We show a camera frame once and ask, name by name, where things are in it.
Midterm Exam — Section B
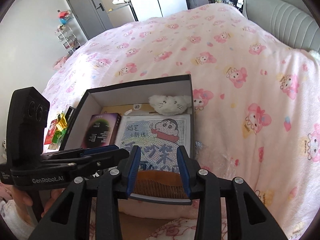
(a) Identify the brown wooden comb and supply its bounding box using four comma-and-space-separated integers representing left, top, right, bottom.
133, 170, 187, 199

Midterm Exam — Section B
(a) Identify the cartoon bead art kit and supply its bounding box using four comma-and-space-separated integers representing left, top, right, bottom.
115, 114, 191, 205

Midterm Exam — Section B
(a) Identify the black screen protector box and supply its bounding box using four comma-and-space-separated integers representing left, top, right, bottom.
81, 113, 121, 148

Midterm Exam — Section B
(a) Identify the white plush cat toy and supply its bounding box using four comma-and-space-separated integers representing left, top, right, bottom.
149, 95, 191, 116

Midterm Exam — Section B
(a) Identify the person's left hand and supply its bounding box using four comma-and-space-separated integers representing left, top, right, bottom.
10, 186, 66, 218

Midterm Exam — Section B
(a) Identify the red snack packet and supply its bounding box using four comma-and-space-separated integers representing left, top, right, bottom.
44, 119, 57, 145

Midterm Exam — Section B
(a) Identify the green yellow snack bag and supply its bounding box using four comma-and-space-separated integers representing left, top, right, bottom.
51, 112, 68, 150

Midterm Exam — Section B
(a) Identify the black cardboard shoe box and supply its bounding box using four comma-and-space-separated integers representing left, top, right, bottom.
61, 75, 195, 205

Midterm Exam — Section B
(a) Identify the pink cartoon bed blanket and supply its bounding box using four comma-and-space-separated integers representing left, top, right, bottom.
43, 4, 319, 239

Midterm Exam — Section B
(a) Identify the pink plush pile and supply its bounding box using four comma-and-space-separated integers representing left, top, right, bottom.
53, 55, 70, 70

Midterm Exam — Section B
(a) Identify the grey refrigerator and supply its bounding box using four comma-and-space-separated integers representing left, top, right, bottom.
101, 0, 138, 28

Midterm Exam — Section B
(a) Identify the grey door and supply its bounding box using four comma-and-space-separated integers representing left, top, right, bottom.
66, 0, 113, 40

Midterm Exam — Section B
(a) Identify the grey padded headboard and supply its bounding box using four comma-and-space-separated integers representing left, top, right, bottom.
244, 0, 319, 52

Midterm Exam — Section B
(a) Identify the white wire shelf rack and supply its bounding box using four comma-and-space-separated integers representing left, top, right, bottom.
55, 10, 81, 55

